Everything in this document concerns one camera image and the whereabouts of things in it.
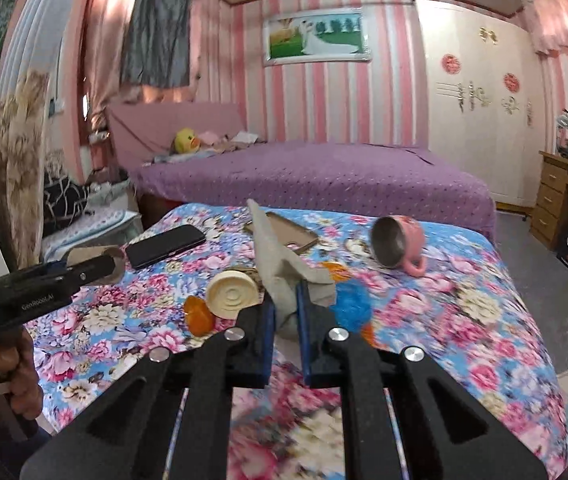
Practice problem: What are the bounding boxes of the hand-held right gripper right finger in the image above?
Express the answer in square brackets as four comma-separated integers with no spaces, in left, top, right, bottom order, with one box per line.
[296,280,550,480]

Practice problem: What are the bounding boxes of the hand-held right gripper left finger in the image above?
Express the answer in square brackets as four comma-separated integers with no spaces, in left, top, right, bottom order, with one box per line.
[20,292,277,480]

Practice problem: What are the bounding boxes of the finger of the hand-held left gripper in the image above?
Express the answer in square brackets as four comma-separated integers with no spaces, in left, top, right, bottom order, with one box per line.
[41,255,117,286]

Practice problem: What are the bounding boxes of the cardboard tube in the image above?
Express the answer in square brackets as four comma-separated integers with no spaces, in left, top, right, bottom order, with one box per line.
[66,245,127,286]

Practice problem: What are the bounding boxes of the grey cloth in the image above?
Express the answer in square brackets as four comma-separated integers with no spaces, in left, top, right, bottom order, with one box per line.
[246,199,337,333]

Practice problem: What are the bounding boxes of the light dotted mat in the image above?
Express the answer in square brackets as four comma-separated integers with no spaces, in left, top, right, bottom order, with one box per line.
[44,207,142,261]

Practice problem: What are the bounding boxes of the cream round lid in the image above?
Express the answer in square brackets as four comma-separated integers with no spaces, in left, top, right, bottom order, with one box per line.
[206,270,262,320]

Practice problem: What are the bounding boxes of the blue mesh scrubber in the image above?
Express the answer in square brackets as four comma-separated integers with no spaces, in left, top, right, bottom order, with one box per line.
[334,280,374,333]

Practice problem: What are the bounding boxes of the black patterned bag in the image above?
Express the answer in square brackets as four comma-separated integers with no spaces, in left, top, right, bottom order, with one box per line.
[43,177,90,236]

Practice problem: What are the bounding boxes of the black smartphone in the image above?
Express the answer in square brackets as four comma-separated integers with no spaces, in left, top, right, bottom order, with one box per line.
[125,224,207,270]

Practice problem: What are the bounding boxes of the orange peel piece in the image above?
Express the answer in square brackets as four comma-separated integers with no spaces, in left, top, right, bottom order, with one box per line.
[321,261,350,281]

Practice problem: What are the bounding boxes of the brown phone case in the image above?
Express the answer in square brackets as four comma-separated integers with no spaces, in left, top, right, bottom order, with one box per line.
[244,211,320,256]

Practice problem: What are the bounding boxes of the pink mug with steel inside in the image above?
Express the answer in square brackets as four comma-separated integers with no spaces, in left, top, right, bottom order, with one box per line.
[370,215,427,277]

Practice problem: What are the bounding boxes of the beige floral hanging cloth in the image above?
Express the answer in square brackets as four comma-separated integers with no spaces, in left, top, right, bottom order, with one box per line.
[0,71,50,268]

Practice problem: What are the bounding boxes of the pink covered headboard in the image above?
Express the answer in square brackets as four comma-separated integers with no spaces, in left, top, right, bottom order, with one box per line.
[106,101,247,168]

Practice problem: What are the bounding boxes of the yellow duck plush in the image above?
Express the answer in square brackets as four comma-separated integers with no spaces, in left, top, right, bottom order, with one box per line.
[171,128,201,156]

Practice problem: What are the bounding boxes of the floral printed blanket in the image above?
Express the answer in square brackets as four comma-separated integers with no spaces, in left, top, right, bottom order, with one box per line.
[24,202,568,480]

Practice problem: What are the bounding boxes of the purple bed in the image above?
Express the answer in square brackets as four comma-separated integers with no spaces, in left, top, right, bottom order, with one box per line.
[129,141,497,241]

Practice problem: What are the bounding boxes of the papers on bed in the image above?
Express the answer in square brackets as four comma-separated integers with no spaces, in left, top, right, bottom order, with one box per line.
[199,130,265,153]

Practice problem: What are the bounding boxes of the pink curtain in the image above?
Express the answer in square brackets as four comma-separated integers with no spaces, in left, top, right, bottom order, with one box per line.
[84,0,140,126]

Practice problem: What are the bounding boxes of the grey curtain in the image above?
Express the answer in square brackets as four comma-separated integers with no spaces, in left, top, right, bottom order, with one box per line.
[120,0,192,88]

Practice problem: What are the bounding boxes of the white wardrobe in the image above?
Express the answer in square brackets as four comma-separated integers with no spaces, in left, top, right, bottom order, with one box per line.
[414,0,547,208]

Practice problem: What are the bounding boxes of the wooden desk with drawers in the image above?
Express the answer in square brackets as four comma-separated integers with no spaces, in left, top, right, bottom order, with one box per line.
[530,150,568,306]

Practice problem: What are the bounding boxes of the framed wedding photo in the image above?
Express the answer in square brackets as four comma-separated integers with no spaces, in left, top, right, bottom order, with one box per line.
[262,8,371,66]

